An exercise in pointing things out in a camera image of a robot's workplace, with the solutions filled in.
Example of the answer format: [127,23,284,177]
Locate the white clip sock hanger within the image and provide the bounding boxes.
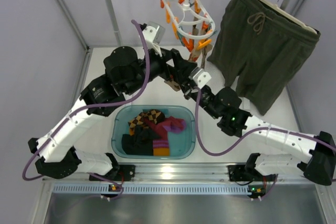
[160,0,216,52]

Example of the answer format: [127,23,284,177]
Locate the beige orange argyle sock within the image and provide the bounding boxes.
[200,22,212,69]

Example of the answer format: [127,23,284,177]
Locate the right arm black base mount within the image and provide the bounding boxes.
[227,165,276,182]

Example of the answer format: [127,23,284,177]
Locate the maroon purple sock in bin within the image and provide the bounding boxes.
[144,116,186,139]

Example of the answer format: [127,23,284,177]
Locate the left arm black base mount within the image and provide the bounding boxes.
[98,165,135,182]

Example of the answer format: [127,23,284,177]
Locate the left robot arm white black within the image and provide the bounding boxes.
[28,46,197,181]

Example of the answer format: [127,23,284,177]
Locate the purple cable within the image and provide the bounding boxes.
[22,19,152,200]
[195,87,336,201]

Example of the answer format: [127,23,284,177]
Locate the brown yellow argyle sock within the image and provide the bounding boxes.
[128,109,165,135]

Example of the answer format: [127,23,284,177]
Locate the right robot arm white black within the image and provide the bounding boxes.
[182,82,335,186]

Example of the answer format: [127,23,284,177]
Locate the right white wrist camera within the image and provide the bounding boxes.
[189,67,212,89]

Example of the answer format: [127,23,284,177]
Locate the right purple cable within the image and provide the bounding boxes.
[195,87,336,201]

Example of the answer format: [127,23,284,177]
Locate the black sock in bin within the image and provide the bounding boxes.
[121,134,153,156]

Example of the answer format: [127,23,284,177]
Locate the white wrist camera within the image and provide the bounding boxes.
[189,67,212,89]
[141,22,165,57]

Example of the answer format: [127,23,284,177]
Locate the brown orange argyle sock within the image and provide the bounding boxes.
[164,78,181,92]

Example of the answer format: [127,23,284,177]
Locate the maroon orange striped sock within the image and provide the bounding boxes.
[153,129,170,156]

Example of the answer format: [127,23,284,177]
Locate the beige clothes hanger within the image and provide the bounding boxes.
[243,0,320,33]

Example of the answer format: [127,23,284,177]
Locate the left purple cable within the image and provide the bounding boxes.
[22,19,152,200]

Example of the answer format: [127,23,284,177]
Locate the olive green shorts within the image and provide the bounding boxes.
[208,0,321,115]

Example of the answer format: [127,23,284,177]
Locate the brown beige argyle sock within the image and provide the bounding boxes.
[188,25,201,62]

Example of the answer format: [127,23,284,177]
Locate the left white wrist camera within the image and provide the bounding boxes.
[141,22,165,57]

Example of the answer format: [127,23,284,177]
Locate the teal plastic bin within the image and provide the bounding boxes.
[111,105,196,159]

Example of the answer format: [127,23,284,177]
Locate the aluminium rail frame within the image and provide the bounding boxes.
[41,162,329,196]

